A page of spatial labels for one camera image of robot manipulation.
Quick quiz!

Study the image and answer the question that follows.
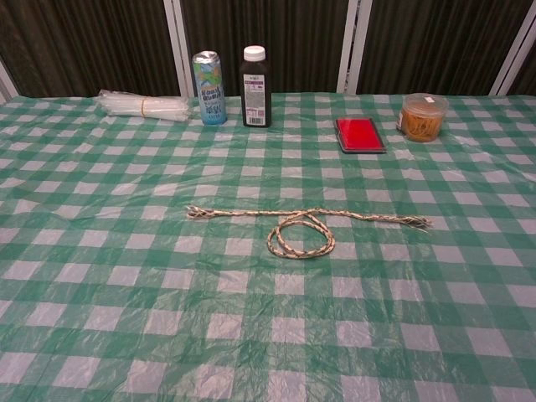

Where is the clear tub of rubber bands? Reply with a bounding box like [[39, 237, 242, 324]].
[[396, 93, 450, 144]]

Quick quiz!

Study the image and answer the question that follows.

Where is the white partition frame post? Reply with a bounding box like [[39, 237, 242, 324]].
[[0, 59, 20, 104], [336, 0, 373, 95], [489, 7, 536, 96], [162, 0, 193, 98]]

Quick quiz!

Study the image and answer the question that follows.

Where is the bundle of clear straws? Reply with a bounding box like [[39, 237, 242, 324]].
[[93, 89, 192, 124]]

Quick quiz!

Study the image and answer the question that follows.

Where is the beige braided rope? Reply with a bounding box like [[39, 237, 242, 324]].
[[185, 204, 430, 258]]

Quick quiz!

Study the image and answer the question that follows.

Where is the green white checkered tablecloth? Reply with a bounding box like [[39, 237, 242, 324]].
[[0, 91, 536, 402]]

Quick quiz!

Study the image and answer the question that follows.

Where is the red ink stamp pad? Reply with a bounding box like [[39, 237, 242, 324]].
[[334, 117, 387, 155]]

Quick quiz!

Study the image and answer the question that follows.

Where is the dark bottle with white cap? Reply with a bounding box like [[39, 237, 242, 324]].
[[239, 45, 273, 128]]

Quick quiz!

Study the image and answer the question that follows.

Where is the light blue drink can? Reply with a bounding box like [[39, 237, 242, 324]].
[[192, 50, 229, 126]]

